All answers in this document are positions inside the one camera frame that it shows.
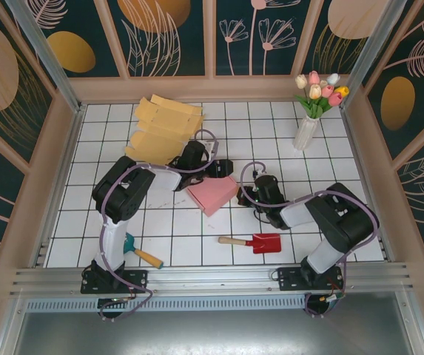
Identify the pink paper box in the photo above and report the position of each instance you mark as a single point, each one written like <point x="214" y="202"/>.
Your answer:
<point x="211" y="196"/>

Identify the yellow paper box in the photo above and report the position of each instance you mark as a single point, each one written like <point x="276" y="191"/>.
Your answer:
<point x="167" y="118"/>

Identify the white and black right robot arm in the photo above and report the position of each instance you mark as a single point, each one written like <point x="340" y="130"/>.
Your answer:
<point x="341" y="218"/>

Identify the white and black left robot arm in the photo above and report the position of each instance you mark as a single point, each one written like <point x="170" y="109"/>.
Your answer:
<point x="123" y="188"/>

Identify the white ribbed vase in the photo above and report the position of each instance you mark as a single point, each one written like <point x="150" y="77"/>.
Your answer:
<point x="306" y="135"/>

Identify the artificial tulip bouquet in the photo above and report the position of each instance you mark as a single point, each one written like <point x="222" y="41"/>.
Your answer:
<point x="324" y="92"/>

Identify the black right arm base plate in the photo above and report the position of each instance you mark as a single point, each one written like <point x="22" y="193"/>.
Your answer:
<point x="289" y="279"/>

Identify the aluminium side rail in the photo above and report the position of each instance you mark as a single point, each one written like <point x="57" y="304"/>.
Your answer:
<point x="357" y="148"/>
<point x="71" y="137"/>

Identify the aluminium mounting rail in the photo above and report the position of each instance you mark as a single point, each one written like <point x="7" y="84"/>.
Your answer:
<point x="211" y="277"/>

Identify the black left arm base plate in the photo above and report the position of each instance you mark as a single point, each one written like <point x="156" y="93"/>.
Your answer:
<point x="137" y="281"/>

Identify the aluminium frame post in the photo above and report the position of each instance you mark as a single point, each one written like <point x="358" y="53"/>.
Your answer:
<point x="372" y="44"/>
<point x="41" y="44"/>

